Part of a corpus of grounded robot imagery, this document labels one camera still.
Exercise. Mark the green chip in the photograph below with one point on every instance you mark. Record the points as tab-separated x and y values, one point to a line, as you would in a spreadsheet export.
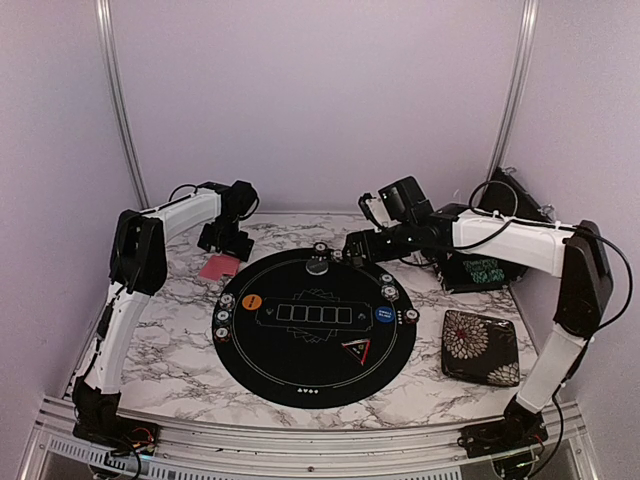
387	278
222	318

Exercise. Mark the grey chip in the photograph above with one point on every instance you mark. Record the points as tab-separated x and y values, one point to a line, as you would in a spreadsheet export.
338	255
226	302
390	293

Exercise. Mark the red chip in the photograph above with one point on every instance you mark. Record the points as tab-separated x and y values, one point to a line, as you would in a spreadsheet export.
222	334
411	316
320	249

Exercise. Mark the red playing card deck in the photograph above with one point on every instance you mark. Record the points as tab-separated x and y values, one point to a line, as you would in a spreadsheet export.
219	266

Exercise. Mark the black poker chip case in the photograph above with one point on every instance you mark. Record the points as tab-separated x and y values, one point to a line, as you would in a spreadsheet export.
493	237

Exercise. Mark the orange big blind button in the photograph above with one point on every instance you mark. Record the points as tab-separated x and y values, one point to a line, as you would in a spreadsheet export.
252	302

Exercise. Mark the blue small blind button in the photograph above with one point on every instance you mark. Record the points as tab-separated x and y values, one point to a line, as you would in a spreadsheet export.
385	315

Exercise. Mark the round black poker mat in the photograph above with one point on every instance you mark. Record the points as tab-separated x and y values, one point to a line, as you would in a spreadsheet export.
290	352

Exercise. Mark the floral patterned pouch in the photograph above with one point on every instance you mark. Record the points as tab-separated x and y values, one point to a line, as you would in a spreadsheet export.
479	349

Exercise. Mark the black dealer button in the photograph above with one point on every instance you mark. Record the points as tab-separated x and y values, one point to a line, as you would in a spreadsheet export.
317	266

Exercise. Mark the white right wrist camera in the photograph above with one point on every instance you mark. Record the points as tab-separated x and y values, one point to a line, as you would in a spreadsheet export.
363	203

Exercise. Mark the red triangle all-in marker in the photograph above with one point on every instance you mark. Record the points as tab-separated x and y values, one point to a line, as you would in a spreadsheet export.
358	348

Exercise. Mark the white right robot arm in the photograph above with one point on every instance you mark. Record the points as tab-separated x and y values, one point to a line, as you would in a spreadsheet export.
573	257

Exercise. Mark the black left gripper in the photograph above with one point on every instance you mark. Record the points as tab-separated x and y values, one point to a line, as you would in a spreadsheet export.
240	249

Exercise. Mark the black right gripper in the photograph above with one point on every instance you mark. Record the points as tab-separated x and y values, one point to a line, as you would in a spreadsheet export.
354	241

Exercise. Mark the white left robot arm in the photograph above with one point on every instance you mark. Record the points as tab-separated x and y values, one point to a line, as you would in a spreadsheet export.
138	270

